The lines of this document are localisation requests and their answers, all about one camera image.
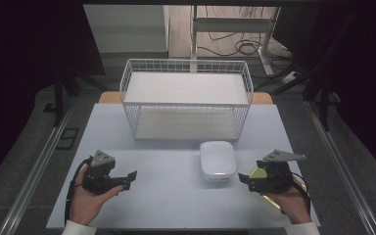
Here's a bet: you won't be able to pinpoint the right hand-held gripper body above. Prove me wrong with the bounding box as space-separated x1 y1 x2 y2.
247 149 307 195

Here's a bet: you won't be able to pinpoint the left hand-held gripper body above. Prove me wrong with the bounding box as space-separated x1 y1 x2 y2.
81 149 125 196

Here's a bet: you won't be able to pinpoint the green plastic container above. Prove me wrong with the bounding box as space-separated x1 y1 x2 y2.
248 164 308 211

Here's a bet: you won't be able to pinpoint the white plastic container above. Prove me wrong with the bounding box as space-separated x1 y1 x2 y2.
199 140 238 183

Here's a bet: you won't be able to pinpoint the white wire basket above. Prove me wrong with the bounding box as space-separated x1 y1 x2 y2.
118 58 255 142

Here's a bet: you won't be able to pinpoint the person's left hand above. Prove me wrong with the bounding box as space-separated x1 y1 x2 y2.
69 165 124 226

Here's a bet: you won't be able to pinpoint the person's right hand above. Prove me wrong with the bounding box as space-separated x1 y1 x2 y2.
260 176 312 226

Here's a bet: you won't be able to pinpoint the black floor plate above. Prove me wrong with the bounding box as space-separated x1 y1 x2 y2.
55 126 80 152

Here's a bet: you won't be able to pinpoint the wooden table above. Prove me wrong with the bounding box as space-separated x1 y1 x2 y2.
98 91 274 106

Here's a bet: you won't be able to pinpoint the black metal stand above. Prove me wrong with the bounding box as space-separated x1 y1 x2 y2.
52 67 110 129
254 60 341 132

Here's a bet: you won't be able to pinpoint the white power strip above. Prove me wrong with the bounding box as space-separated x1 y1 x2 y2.
281 71 300 85

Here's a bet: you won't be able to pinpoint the dark curtain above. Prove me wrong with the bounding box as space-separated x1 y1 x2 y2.
0 0 107 191
271 0 376 188

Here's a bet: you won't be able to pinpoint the white cabinet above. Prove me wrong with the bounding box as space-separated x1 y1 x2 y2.
83 4 170 54

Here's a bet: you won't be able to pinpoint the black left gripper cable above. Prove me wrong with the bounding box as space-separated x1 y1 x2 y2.
64 156 94 226

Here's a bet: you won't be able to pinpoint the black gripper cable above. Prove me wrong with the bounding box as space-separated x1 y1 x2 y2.
290 180 311 214
64 156 94 226

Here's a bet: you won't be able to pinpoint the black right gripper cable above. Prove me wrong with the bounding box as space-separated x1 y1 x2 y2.
290 180 311 214

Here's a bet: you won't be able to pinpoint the metal floor rail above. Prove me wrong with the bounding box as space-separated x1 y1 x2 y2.
0 97 76 235
304 98 376 235

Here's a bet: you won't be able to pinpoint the black floor cables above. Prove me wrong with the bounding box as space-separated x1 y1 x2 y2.
197 5 296 60

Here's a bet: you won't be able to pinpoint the white metal desk frame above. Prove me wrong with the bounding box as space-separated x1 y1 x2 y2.
190 5 282 77

